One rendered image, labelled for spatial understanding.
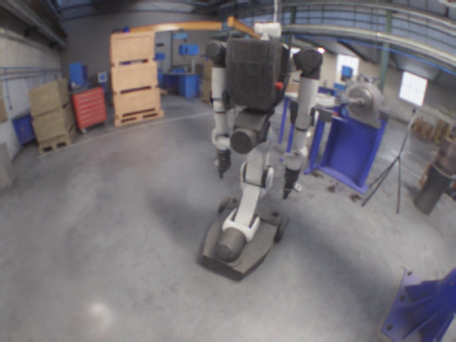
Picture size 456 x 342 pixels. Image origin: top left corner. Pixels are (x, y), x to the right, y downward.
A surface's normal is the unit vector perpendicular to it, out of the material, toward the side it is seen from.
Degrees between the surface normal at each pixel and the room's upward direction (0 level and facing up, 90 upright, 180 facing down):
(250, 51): 90
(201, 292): 0
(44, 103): 90
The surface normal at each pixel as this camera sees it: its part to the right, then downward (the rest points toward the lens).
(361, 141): -0.79, 0.29
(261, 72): -0.45, 0.66
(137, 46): 0.60, 0.45
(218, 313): 0.04, -0.85
